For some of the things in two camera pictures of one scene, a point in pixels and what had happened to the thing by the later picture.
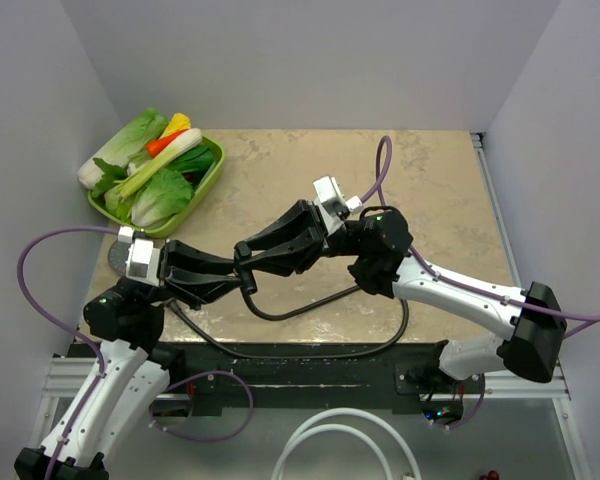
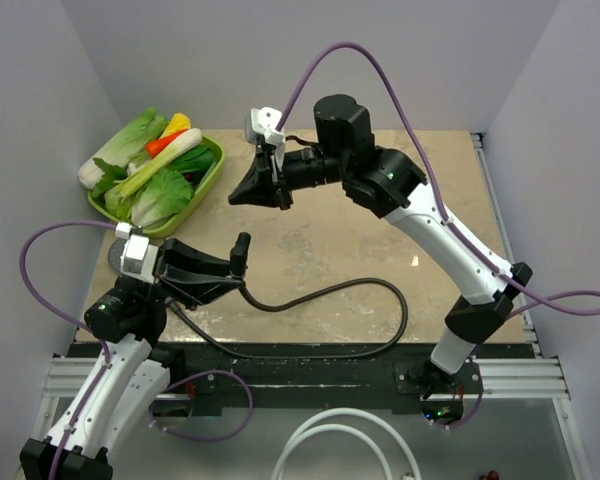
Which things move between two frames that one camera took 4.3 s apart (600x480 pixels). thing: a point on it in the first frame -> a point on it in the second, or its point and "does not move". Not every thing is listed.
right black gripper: (295, 255) -> (262, 185)
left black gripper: (177, 255) does not move
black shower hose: (248, 284) -> (242, 354)
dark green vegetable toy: (195, 163) does not move
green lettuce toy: (154, 202) does not move
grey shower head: (118, 255) does not move
